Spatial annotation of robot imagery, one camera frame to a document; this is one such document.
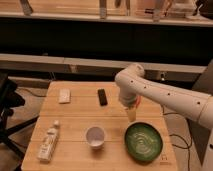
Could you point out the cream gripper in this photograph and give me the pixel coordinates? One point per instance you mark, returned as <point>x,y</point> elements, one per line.
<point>131,113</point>

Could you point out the white squeeze bottle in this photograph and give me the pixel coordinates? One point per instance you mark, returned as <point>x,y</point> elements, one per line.
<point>49,142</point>

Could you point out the black chair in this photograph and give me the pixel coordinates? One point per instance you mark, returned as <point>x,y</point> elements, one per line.
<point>8,100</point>

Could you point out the white sponge block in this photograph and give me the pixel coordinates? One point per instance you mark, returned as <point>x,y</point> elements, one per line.
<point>64,96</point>

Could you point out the orange carrot toy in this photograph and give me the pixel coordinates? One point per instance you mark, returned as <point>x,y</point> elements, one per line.
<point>137,102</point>

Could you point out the wooden shelf with clutter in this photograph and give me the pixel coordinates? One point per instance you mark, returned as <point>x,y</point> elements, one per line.
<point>159,12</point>

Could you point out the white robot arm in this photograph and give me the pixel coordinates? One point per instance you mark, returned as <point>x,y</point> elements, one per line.
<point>193,105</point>

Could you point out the green bowl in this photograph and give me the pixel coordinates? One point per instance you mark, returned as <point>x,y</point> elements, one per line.
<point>143,142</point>

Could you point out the black rectangular block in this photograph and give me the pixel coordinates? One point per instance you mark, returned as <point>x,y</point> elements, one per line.
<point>102,97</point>

